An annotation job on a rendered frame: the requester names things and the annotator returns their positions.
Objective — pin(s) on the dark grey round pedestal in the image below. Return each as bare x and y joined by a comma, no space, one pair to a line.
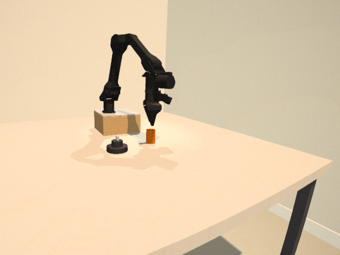
117,146

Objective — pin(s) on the orange knob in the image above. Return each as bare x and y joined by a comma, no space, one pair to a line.
150,136

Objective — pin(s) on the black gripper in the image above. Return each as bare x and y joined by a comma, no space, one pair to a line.
152,106

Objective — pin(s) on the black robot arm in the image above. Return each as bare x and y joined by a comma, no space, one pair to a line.
156,76

